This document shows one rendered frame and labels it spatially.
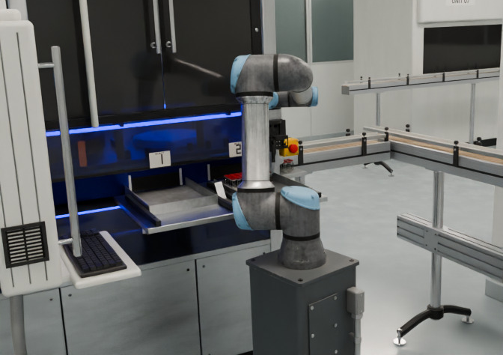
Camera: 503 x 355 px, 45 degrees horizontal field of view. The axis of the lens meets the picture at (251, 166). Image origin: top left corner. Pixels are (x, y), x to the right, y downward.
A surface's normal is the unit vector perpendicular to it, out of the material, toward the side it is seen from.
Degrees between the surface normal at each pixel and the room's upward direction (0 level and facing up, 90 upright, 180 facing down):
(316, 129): 90
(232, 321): 90
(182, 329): 90
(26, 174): 90
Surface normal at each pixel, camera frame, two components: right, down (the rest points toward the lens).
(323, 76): 0.44, 0.18
